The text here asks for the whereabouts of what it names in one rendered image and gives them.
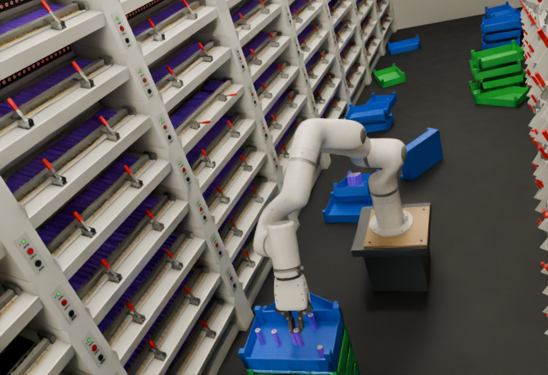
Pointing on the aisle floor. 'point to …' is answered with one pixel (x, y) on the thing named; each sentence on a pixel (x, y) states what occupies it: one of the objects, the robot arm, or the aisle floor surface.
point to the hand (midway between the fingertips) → (296, 324)
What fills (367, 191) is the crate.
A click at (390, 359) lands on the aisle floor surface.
